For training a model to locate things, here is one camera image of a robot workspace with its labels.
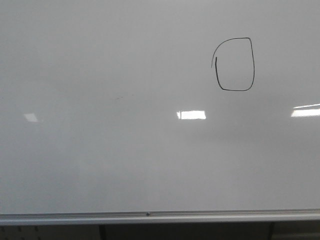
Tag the black drawn zero outline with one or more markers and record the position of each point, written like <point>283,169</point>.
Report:
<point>215,68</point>

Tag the grey perforated panel below board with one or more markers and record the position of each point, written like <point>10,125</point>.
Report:
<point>50,232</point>

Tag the white whiteboard with aluminium frame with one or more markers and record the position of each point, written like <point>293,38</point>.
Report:
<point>110,112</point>

